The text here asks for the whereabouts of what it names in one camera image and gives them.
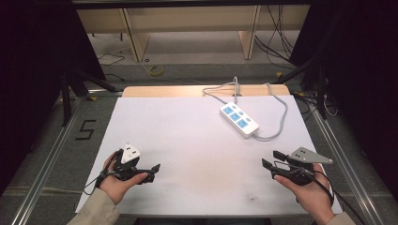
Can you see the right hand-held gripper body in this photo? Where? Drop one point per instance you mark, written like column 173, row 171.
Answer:
column 308, row 157

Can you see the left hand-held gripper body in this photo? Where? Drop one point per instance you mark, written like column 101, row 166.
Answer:
column 130, row 154

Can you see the person's left hand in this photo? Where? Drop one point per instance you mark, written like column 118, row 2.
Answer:
column 117, row 189

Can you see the person's right hand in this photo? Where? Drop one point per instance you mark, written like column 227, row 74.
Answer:
column 313, row 197

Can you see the white table mat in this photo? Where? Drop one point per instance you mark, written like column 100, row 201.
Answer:
column 187, row 150

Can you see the white power strip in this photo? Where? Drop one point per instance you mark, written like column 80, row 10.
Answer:
column 239, row 120

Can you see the black metal stand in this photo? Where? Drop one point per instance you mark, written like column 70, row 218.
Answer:
column 320, row 90
column 67, row 97

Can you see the black curtain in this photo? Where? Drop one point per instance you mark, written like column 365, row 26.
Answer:
column 34, row 78
column 363, row 78

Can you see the aluminium rail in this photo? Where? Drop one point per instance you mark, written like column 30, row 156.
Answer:
column 47, row 162
column 347, row 162

